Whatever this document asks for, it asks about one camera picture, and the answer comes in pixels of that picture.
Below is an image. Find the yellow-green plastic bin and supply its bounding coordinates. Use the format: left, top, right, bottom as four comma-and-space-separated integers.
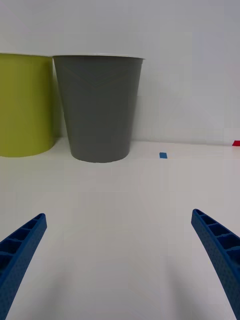
0, 52, 56, 158

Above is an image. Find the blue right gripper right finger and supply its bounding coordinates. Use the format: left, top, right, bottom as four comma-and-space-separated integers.
190, 208, 240, 320

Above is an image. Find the grey plastic bin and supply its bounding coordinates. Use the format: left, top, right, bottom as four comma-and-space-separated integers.
52, 54, 147, 164

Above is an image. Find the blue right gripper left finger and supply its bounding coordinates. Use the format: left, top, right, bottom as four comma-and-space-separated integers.
0, 212, 48, 320

